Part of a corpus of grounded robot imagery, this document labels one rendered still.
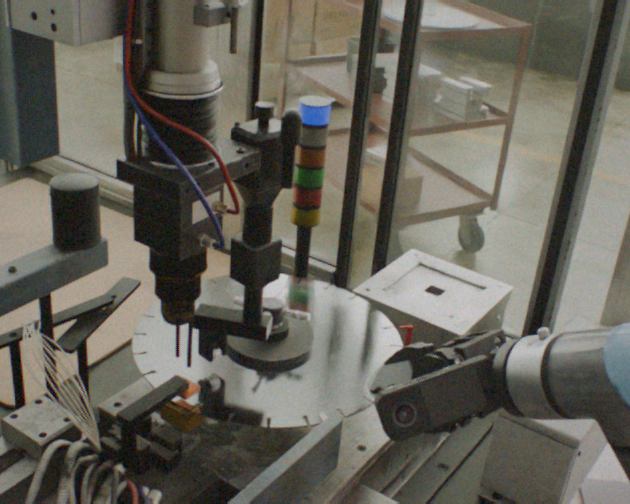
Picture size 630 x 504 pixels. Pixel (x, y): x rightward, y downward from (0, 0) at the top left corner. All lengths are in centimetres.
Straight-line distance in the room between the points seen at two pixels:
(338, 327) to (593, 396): 46
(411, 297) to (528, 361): 56
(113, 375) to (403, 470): 46
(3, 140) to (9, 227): 93
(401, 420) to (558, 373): 15
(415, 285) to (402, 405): 56
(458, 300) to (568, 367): 60
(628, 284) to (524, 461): 33
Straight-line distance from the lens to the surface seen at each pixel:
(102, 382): 135
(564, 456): 112
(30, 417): 107
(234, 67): 157
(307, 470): 87
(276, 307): 104
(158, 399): 93
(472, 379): 81
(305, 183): 128
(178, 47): 77
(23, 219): 183
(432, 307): 129
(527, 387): 77
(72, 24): 76
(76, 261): 108
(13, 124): 86
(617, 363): 71
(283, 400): 98
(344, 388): 101
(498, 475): 118
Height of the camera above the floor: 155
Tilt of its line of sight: 28 degrees down
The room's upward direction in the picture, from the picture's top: 5 degrees clockwise
